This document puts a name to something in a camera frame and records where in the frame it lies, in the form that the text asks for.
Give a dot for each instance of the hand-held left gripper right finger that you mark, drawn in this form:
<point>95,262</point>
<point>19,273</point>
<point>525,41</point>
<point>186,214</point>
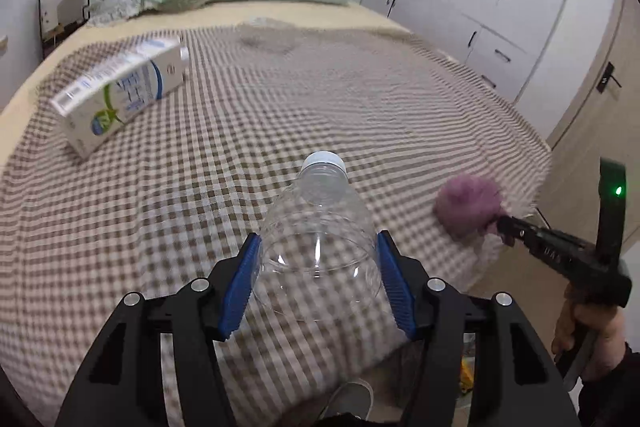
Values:
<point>395,287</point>

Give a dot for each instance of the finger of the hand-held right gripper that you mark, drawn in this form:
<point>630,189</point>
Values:
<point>520,232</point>

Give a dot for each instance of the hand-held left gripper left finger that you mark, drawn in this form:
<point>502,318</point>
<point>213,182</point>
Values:
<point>240,292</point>

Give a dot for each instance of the purple fuzzy ball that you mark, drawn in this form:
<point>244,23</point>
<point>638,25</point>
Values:
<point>465,204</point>

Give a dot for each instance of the clear plastic bottle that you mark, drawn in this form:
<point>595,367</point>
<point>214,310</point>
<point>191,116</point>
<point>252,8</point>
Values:
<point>320,217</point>

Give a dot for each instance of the person's right forearm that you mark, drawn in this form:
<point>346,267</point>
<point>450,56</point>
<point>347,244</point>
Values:
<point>615,397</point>

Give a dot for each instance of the person's right hand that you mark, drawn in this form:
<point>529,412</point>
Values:
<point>610,332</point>

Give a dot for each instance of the grey shoe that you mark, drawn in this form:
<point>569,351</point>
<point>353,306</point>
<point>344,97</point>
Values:
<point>350,399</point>

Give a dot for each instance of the light wooden door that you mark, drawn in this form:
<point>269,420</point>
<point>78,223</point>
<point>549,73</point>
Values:
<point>590,122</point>

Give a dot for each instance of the brown checked blanket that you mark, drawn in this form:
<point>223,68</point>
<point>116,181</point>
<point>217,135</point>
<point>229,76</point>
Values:
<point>300,97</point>

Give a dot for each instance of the white milk carton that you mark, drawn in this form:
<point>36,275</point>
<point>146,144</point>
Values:
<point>115,92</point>

